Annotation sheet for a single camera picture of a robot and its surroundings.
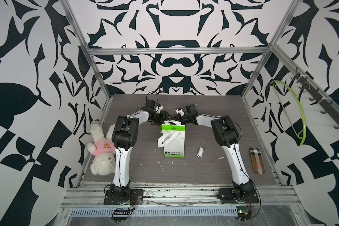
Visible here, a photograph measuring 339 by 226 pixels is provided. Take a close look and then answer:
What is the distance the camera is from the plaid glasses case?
0.83 m

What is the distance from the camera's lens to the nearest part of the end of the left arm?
887mm

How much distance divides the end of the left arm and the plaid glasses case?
1.61ft
